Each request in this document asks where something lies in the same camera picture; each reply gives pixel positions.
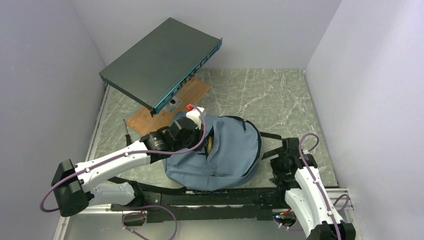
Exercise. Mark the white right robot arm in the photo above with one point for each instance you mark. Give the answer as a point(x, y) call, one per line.
point(299, 186)

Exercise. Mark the black yellow screwdriver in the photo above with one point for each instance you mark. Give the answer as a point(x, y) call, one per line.
point(128, 139)

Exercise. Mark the grey metal switch bracket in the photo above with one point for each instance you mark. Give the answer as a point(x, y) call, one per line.
point(173, 104)

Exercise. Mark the yellow highlighter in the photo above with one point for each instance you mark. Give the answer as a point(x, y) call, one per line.
point(209, 146)

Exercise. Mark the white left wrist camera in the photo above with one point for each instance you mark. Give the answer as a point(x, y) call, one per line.
point(194, 115)

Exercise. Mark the aluminium frame rail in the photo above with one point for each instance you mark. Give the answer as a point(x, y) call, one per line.
point(247, 222)

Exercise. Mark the grey network switch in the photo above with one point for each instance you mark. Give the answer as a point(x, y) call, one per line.
point(155, 69)

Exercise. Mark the wooden board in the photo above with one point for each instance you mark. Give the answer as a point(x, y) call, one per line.
point(142, 122)

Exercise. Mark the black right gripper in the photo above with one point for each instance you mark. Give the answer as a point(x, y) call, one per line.
point(279, 175)

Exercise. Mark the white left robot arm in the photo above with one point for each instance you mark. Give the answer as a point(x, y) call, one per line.
point(78, 186)

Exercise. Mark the blue backpack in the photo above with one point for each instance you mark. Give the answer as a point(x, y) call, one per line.
point(232, 161)

